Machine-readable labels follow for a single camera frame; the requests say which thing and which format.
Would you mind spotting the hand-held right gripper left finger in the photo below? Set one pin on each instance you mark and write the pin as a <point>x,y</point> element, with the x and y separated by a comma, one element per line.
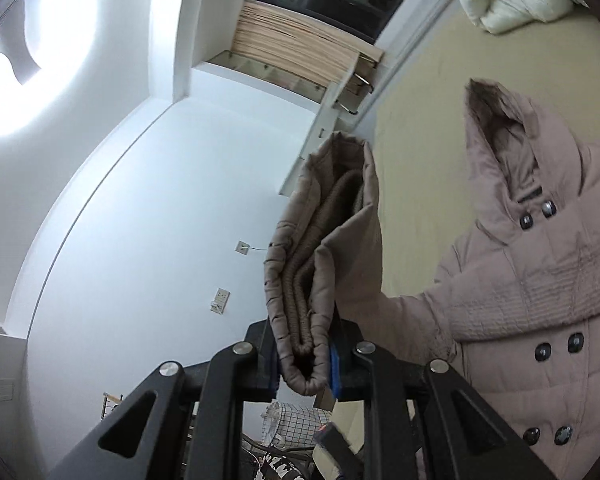
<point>260,360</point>

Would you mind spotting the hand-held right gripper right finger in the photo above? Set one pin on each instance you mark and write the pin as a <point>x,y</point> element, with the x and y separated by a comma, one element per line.
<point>336,375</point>

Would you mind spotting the beige hooded puffer coat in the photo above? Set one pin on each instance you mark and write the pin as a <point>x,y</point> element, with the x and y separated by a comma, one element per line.
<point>520,280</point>

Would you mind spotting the checked fabric bag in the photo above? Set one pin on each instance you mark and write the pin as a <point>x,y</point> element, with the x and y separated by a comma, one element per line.
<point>295,422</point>

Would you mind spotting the brown white patterned bag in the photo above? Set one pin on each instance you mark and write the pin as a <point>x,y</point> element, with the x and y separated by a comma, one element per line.
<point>282,467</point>

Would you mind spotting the bed with khaki sheet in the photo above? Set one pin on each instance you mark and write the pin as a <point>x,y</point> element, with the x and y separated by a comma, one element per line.
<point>420,135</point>

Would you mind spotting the folding lap table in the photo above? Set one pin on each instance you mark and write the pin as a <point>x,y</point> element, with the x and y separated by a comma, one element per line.
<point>362,77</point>

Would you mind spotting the beige curtain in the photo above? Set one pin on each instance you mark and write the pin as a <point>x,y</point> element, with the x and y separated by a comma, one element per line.
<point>290,40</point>

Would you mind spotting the ceiling light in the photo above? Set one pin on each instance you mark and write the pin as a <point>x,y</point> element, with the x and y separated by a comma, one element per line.
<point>35,45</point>

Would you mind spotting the white wall socket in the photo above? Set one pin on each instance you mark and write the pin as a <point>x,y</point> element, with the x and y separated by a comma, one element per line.
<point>221,301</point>
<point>243,248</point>

